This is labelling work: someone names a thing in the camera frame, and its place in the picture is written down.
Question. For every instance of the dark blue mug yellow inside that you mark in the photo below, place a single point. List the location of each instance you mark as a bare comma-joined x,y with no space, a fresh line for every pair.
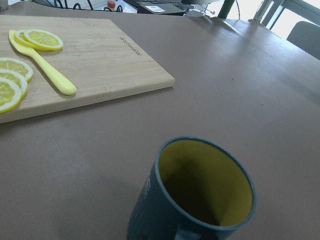
195,190

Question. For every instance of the wooden cutting board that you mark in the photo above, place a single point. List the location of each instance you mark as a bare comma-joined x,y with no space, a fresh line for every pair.
97,57

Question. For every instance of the yellow plastic spoon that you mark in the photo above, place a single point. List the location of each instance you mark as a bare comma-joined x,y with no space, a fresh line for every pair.
64,85

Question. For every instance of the lemon slice on spoon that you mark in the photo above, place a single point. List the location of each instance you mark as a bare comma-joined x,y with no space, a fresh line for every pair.
38,39

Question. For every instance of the lemon slice middle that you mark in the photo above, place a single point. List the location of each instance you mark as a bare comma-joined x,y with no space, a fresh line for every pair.
16,78

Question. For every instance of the lemon slice outer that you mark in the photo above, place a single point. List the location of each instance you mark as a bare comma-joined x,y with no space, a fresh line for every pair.
10,95

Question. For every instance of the lemon slice inner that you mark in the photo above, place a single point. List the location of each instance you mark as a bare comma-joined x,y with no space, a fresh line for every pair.
17,66

